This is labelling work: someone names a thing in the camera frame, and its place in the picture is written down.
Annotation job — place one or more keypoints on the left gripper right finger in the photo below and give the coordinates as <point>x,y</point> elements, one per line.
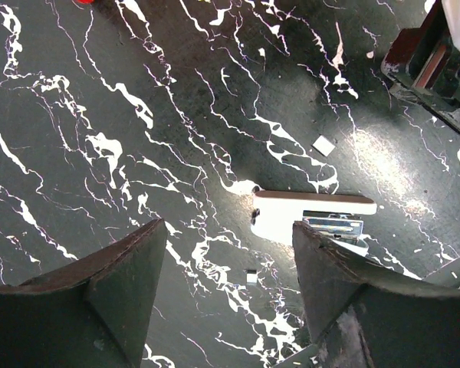
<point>360,314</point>

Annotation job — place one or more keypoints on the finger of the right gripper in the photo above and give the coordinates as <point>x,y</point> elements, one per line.
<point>424,66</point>

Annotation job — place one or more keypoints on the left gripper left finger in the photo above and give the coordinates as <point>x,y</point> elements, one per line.
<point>94,312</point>

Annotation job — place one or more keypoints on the light blue stapler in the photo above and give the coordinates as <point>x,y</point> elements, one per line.
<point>338,217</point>

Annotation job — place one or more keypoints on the small silver staple strip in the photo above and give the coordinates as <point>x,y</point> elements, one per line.
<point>251,277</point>

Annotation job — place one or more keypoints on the red plastic shopping basket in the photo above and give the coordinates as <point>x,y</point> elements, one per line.
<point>85,1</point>

